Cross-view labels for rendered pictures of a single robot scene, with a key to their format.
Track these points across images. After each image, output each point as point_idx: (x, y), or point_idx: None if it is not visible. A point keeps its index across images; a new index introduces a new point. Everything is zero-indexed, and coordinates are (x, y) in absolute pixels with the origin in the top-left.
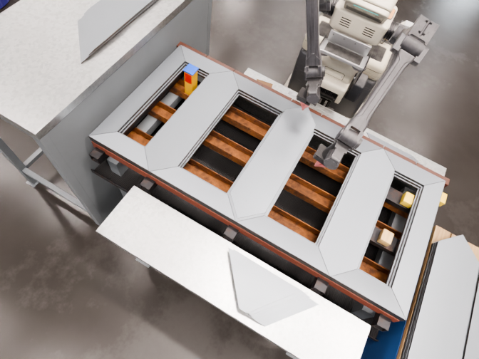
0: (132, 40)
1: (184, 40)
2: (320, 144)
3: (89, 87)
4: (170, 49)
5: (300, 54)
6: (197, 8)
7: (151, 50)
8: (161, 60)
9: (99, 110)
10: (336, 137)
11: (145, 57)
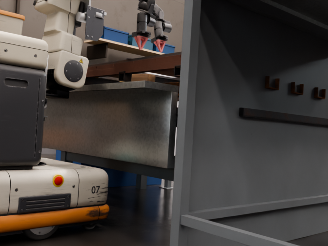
0: (298, 9)
1: (237, 48)
2: (161, 34)
3: (327, 26)
4: (258, 47)
5: (46, 79)
6: (215, 7)
7: (280, 30)
8: (270, 54)
9: (325, 57)
10: (163, 17)
11: (287, 33)
